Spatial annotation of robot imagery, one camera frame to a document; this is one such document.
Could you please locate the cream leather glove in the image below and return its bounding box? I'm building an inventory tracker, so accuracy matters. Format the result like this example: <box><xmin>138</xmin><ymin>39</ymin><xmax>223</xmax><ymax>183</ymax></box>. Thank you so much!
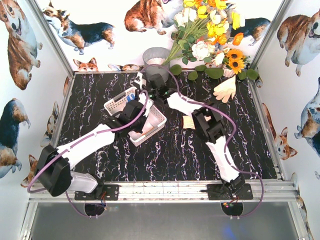
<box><xmin>182</xmin><ymin>115</ymin><xmax>196</xmax><ymax>130</ymax></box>
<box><xmin>213</xmin><ymin>75</ymin><xmax>236</xmax><ymax>103</ymax></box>

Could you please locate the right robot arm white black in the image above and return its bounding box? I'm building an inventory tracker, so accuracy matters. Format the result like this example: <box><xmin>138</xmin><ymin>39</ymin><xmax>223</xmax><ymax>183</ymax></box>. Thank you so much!
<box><xmin>147</xmin><ymin>73</ymin><xmax>246</xmax><ymax>199</ymax></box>

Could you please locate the white plastic storage basket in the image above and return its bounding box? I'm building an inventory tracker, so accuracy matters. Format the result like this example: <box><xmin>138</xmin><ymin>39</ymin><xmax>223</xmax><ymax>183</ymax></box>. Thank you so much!
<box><xmin>103</xmin><ymin>86</ymin><xmax>167</xmax><ymax>147</ymax></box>

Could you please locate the purple cable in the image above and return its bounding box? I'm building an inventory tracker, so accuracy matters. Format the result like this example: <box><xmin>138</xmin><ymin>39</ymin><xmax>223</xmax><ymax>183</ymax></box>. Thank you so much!
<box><xmin>140</xmin><ymin>63</ymin><xmax>265</xmax><ymax>218</ymax></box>
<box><xmin>27</xmin><ymin>89</ymin><xmax>151</xmax><ymax>218</ymax></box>

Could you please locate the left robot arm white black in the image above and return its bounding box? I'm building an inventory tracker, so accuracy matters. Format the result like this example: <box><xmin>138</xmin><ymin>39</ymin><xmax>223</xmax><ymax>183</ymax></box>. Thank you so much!
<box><xmin>33</xmin><ymin>99</ymin><xmax>153</xmax><ymax>198</ymax></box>

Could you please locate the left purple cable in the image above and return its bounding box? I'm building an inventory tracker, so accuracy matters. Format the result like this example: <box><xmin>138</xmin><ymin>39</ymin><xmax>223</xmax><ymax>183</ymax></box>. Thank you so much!
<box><xmin>27</xmin><ymin>89</ymin><xmax>151</xmax><ymax>218</ymax></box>

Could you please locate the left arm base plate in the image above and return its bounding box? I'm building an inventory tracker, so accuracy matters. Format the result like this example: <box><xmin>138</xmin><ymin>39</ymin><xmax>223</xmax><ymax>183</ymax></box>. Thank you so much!
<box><xmin>74</xmin><ymin>184</ymin><xmax>120</xmax><ymax>201</ymax></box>

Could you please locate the grey metal bucket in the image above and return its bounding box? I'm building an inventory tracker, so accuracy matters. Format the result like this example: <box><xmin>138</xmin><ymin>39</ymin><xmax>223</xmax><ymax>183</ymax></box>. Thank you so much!
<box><xmin>142</xmin><ymin>47</ymin><xmax>170</xmax><ymax>82</ymax></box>

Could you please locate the sunflower bunch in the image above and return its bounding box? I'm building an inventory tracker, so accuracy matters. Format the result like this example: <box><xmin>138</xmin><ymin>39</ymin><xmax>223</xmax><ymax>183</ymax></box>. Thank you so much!
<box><xmin>223</xmin><ymin>48</ymin><xmax>250</xmax><ymax>75</ymax></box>

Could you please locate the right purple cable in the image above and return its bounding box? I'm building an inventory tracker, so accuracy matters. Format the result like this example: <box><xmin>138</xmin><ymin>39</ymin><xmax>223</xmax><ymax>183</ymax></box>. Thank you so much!
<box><xmin>140</xmin><ymin>63</ymin><xmax>265</xmax><ymax>218</ymax></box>

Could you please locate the blue dotted knit glove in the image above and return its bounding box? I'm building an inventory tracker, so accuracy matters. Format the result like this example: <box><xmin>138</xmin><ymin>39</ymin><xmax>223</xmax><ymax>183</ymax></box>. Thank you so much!
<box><xmin>126</xmin><ymin>92</ymin><xmax>136</xmax><ymax>102</ymax></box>

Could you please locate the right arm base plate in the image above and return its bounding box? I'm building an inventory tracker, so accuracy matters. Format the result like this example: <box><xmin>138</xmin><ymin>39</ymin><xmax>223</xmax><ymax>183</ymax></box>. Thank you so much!
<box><xmin>200</xmin><ymin>183</ymin><xmax>254</xmax><ymax>200</ymax></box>

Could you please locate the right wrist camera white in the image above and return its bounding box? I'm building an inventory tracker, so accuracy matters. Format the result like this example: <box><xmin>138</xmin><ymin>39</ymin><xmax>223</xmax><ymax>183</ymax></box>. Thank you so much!
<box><xmin>133</xmin><ymin>72</ymin><xmax>147</xmax><ymax>90</ymax></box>

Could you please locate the artificial flower bouquet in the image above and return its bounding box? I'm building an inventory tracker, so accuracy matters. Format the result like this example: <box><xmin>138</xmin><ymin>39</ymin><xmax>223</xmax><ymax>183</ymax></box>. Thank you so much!
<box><xmin>162</xmin><ymin>0</ymin><xmax>246</xmax><ymax>65</ymax></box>

